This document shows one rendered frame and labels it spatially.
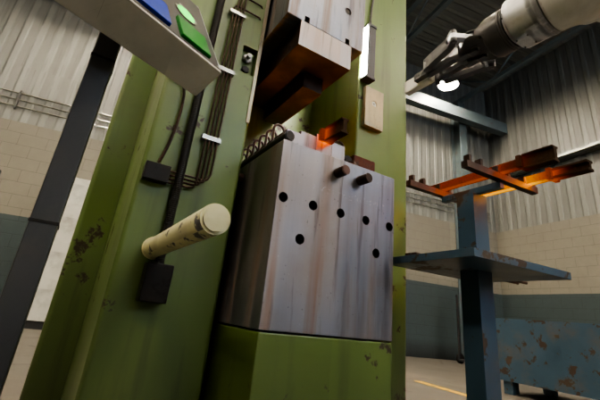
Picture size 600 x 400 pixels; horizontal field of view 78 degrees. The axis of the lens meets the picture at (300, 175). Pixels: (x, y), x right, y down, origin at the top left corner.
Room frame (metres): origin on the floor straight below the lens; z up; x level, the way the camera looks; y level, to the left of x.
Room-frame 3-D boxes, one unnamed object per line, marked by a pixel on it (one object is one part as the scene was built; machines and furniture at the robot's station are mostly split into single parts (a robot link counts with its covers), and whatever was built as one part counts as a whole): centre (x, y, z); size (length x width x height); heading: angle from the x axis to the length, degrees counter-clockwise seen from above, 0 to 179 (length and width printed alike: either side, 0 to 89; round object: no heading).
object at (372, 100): (1.22, -0.25, 1.27); 0.09 x 0.02 x 0.17; 119
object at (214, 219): (0.70, 0.22, 0.62); 0.44 x 0.05 x 0.05; 29
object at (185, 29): (0.61, 0.25, 1.01); 0.07 x 0.05 x 0.07; 144
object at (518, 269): (1.07, -0.54, 0.69); 0.40 x 0.30 x 0.02; 117
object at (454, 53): (0.57, -0.26, 1.00); 0.11 x 0.01 x 0.04; 31
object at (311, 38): (1.13, 0.07, 1.32); 0.42 x 0.20 x 0.10; 29
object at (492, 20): (0.52, -0.31, 1.00); 0.09 x 0.08 x 0.07; 29
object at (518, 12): (0.46, -0.35, 1.00); 0.09 x 0.06 x 0.09; 119
